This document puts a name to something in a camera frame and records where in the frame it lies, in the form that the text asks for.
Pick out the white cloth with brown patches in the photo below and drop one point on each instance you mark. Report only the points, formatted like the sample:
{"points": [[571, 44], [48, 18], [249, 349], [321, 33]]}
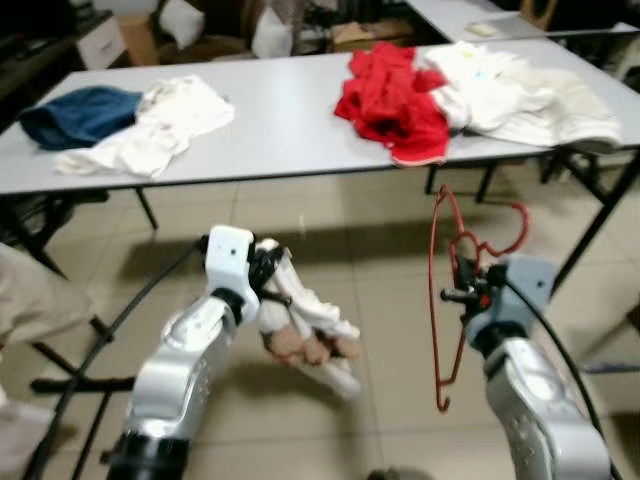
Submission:
{"points": [[310, 320]]}

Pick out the white garment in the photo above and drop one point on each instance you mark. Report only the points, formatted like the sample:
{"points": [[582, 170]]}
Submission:
{"points": [[490, 90], [170, 115]]}

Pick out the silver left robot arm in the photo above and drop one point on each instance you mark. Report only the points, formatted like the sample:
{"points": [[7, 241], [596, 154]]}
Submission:
{"points": [[185, 370]]}

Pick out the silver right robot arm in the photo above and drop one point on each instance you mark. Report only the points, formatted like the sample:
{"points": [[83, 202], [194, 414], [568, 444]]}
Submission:
{"points": [[540, 410]]}

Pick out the grey table with black legs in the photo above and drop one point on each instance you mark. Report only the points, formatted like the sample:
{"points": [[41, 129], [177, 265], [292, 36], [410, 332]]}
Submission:
{"points": [[280, 110]]}

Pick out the red garment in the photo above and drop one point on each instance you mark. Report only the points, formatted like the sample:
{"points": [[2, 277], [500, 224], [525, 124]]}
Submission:
{"points": [[390, 105]]}

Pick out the black metal stand base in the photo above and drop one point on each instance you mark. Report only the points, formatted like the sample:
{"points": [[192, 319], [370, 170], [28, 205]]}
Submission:
{"points": [[80, 384]]}

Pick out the beige garment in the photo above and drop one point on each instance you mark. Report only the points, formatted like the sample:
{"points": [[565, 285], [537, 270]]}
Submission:
{"points": [[45, 295]]}

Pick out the brown wooden armchair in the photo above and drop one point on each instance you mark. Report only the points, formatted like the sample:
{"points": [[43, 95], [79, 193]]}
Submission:
{"points": [[215, 50]]}

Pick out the white pillow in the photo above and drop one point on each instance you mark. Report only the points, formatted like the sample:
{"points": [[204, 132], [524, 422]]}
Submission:
{"points": [[271, 34], [182, 24]]}

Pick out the blue denim garment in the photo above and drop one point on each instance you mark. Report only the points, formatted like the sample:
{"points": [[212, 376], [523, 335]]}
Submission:
{"points": [[80, 115]]}

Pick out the brown cardboard box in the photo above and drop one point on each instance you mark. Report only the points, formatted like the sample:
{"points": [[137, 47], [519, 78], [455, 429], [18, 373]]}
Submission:
{"points": [[140, 40]]}

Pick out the wooden chair back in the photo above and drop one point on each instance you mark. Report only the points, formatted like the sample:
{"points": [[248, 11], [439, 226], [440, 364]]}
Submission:
{"points": [[540, 12]]}

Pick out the white drawer cabinet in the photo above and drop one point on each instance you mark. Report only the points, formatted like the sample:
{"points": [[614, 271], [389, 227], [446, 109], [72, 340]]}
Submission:
{"points": [[100, 42]]}

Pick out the black tv cabinet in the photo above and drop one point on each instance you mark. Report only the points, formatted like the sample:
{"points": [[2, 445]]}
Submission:
{"points": [[30, 50]]}

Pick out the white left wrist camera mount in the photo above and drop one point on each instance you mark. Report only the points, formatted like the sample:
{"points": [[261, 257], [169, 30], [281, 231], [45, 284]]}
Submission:
{"points": [[228, 258]]}

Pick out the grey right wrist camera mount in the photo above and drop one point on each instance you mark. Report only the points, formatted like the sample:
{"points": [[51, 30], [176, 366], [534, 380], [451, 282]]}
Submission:
{"points": [[525, 285]]}

